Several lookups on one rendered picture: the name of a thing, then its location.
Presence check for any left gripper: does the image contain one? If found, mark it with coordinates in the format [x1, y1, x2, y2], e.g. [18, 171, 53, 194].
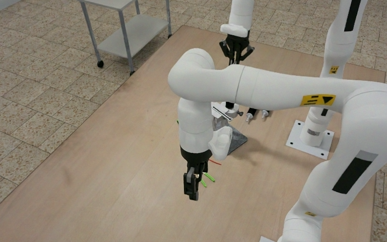
[180, 146, 213, 201]

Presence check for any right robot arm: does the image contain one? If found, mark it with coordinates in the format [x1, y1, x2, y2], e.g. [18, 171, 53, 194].
[220, 0, 368, 147]

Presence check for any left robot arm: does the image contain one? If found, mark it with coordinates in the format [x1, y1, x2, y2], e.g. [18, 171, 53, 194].
[168, 48, 387, 242]

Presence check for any black cylinder with grey shaft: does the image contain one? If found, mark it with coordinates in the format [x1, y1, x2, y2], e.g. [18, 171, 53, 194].
[246, 108, 256, 122]
[226, 102, 234, 108]

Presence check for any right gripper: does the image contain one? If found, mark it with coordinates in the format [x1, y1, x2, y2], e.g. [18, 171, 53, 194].
[219, 30, 255, 66]

